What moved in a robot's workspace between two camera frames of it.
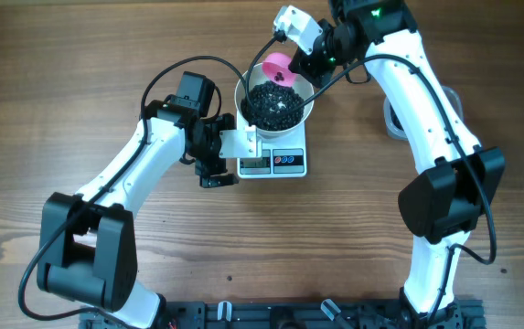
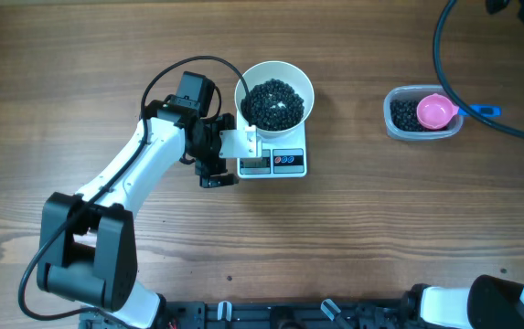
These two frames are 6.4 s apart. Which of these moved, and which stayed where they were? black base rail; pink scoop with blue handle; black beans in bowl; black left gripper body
Moved: pink scoop with blue handle
Stayed: black beans in bowl; black left gripper body; black base rail
